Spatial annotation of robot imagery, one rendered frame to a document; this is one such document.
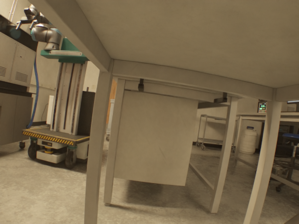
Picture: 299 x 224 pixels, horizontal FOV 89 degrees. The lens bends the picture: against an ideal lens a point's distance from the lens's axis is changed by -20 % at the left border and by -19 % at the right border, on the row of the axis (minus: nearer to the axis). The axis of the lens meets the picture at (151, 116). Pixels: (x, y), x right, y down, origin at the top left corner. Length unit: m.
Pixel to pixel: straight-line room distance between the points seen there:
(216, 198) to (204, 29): 1.18
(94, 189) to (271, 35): 0.79
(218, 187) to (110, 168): 0.76
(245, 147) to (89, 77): 4.63
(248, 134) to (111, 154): 4.38
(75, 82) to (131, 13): 1.89
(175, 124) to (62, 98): 1.46
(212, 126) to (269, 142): 4.43
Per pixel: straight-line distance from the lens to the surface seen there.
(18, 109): 2.39
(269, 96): 0.92
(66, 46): 2.33
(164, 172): 1.33
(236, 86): 0.83
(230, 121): 1.31
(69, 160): 1.94
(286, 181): 2.25
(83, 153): 2.08
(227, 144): 1.31
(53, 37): 2.29
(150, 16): 0.41
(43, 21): 2.09
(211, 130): 5.29
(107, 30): 0.51
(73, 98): 2.18
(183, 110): 1.29
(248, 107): 5.80
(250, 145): 5.24
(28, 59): 2.59
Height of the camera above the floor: 0.67
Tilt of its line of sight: 1 degrees down
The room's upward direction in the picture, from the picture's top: 8 degrees clockwise
